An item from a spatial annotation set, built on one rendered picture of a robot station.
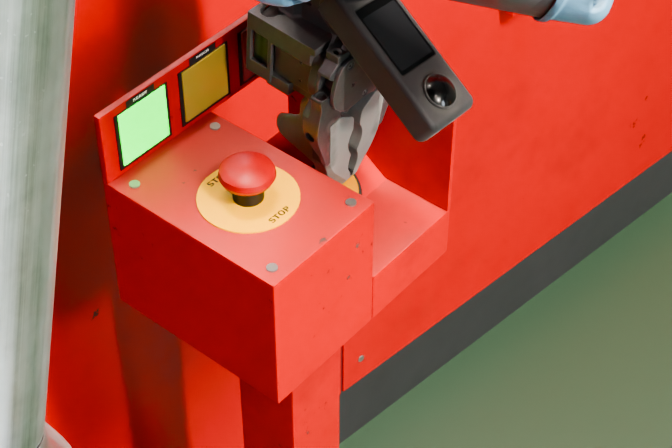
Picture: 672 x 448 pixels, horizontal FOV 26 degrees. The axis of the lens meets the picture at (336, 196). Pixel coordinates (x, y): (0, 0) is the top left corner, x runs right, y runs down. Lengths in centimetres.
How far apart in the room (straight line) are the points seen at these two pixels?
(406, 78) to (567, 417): 101
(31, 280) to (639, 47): 144
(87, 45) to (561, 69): 74
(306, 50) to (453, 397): 98
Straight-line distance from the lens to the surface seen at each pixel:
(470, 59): 159
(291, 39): 99
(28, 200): 51
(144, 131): 103
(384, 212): 111
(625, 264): 210
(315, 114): 100
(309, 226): 99
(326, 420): 124
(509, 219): 185
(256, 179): 98
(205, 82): 106
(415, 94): 95
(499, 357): 195
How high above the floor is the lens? 146
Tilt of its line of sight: 43 degrees down
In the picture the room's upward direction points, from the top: straight up
